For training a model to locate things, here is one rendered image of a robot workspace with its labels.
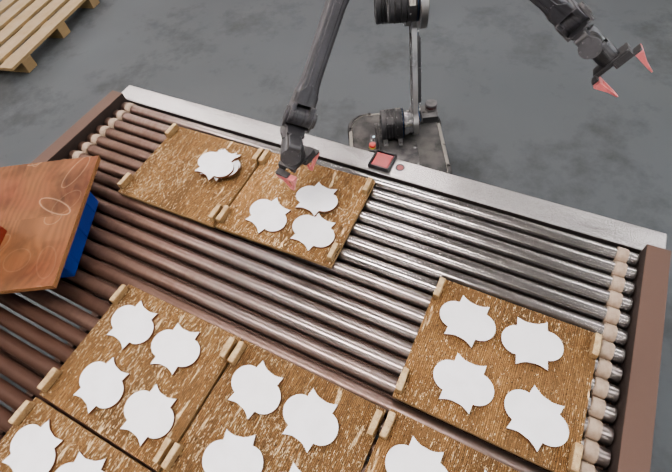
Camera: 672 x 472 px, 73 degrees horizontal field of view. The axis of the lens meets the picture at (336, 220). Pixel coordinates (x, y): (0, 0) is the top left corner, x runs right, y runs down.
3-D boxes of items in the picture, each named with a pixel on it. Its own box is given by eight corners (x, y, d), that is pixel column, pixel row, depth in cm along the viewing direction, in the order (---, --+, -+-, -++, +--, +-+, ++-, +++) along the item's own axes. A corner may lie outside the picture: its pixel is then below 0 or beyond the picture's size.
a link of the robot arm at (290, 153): (317, 111, 125) (288, 101, 122) (319, 137, 118) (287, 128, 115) (303, 142, 133) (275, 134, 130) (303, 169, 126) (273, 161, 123)
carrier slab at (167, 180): (179, 128, 176) (177, 125, 175) (268, 154, 163) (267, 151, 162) (119, 193, 159) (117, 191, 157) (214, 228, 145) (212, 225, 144)
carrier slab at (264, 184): (269, 154, 163) (268, 151, 162) (375, 183, 150) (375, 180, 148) (216, 228, 145) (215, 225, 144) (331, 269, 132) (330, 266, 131)
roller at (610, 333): (90, 143, 182) (80, 138, 177) (623, 331, 117) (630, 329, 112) (83, 154, 181) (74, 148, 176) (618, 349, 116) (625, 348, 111)
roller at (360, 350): (32, 200, 168) (24, 192, 164) (604, 450, 102) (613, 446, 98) (22, 210, 165) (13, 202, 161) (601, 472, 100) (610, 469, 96)
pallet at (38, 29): (34, -8, 469) (26, -20, 459) (110, -4, 446) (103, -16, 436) (-66, 73, 394) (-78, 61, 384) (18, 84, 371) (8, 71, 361)
